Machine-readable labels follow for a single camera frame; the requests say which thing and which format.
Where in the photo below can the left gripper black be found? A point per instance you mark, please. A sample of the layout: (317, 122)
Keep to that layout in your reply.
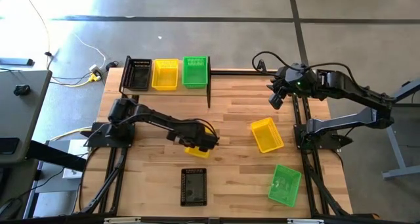
(198, 134)

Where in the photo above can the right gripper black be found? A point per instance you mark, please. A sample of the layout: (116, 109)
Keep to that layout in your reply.
(285, 82)

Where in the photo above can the yellow plastic basket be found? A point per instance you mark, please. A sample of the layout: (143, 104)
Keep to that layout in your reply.
(165, 75)
(267, 135)
(195, 153)

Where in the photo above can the black plastic basket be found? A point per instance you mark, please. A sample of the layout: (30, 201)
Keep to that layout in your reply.
(193, 187)
(139, 76)

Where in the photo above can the green plastic basket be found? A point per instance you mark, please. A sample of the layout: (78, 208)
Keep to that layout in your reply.
(285, 185)
(195, 73)

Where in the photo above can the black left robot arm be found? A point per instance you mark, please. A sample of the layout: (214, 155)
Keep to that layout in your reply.
(154, 117)

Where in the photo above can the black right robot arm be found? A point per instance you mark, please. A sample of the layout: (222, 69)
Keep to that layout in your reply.
(361, 96)

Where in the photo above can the black power plug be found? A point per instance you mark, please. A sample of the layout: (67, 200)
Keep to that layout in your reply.
(111, 65)

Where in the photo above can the white power strip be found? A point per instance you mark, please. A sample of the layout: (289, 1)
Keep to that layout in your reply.
(95, 68)

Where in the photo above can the white box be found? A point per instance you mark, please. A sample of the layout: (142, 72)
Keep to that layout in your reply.
(73, 173)

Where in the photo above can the black desk beam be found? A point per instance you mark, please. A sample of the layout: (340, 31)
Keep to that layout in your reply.
(55, 156)

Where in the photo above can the grey desk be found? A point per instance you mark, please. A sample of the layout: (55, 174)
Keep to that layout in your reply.
(29, 119)

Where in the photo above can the small black plug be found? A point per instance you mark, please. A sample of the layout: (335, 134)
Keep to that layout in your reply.
(48, 53)

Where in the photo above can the black computer mouse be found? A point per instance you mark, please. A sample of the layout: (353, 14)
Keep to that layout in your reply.
(22, 89)

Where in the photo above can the black phone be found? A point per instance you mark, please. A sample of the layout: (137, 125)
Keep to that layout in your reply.
(8, 146)

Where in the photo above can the dark flat bar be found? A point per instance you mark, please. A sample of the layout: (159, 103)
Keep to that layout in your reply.
(16, 61)

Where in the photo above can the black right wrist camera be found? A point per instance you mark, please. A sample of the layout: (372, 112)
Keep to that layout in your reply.
(302, 79)

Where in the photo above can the black table-level camera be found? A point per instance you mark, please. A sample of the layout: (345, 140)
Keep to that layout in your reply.
(213, 221)

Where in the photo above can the black aluminium rig frame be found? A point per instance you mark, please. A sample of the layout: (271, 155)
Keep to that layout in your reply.
(170, 220)

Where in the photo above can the grey metal table frame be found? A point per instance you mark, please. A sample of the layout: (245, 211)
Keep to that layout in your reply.
(395, 151)

